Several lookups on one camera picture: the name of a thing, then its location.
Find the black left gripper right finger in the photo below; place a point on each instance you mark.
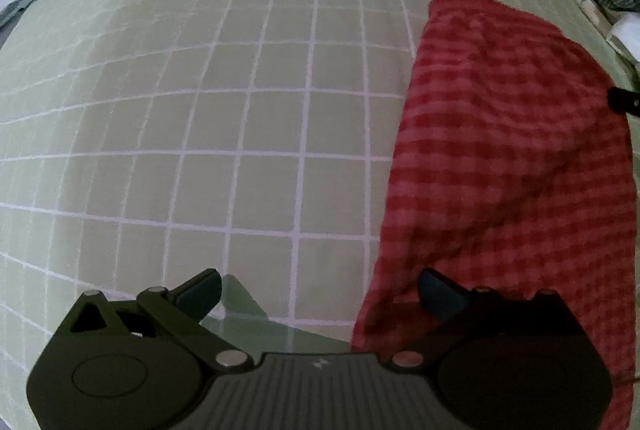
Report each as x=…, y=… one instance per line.
x=449, y=304

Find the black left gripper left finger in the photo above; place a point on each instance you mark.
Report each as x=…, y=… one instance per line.
x=180, y=311

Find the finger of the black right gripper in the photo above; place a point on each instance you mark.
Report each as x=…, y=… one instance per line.
x=622, y=101

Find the red checkered cloth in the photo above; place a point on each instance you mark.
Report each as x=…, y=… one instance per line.
x=509, y=171

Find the green grid cutting mat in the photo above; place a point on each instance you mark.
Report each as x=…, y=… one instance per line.
x=145, y=140

